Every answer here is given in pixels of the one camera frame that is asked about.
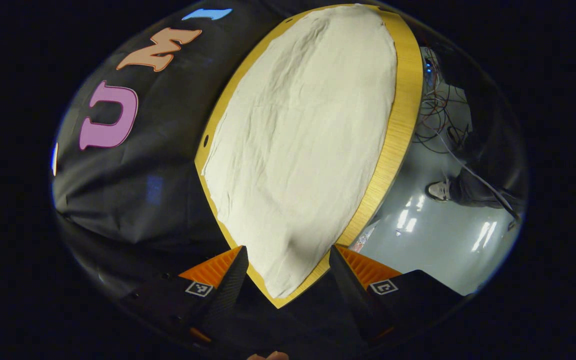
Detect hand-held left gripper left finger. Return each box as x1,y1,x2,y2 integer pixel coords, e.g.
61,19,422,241
120,245,249,346

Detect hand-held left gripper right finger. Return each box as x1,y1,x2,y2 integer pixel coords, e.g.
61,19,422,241
329,244,470,346

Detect white jeans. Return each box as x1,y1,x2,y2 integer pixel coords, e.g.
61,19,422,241
202,5,399,299

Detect person's white shoe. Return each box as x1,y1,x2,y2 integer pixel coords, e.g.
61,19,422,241
426,179,453,202

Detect black backdrop cloth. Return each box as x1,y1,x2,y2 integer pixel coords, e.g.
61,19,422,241
50,0,299,311

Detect person's trouser leg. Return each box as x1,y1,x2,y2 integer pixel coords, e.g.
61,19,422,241
448,162,525,211

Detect tangle of cables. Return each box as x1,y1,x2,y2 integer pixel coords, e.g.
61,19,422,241
412,47,474,153

